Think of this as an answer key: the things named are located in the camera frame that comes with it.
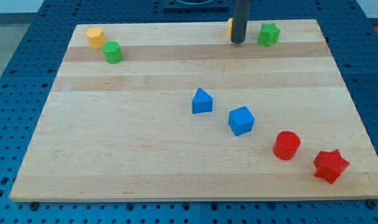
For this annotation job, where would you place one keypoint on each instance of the yellow heart block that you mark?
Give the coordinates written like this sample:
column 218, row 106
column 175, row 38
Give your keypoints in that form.
column 230, row 28

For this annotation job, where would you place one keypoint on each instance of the blue triangle block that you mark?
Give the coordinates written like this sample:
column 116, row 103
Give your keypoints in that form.
column 202, row 102

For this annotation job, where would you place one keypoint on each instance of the wooden board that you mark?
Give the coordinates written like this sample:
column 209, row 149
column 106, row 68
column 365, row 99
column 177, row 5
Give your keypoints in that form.
column 126, row 132

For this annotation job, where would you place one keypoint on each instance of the blue cube block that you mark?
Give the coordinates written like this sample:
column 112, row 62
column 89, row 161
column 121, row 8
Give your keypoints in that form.
column 241, row 120

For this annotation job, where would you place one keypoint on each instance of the green cylinder block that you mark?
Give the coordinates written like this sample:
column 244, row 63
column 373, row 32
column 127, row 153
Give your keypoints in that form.
column 112, row 52

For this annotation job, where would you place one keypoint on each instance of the red cylinder block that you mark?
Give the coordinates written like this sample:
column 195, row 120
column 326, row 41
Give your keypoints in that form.
column 286, row 145

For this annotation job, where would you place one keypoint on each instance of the green star block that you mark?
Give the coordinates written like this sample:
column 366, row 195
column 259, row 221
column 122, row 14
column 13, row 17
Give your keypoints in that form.
column 269, row 34

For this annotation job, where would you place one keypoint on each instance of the dark cylindrical pusher stick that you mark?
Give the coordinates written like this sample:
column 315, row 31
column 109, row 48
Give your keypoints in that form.
column 240, row 20

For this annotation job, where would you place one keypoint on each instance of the yellow hexagon block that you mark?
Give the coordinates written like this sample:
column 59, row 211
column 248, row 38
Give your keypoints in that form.
column 96, row 37

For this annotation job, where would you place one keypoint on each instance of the red star block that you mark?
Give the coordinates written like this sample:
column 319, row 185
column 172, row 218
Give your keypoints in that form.
column 330, row 165

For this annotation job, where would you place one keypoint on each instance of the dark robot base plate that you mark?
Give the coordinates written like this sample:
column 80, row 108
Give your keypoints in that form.
column 172, row 5

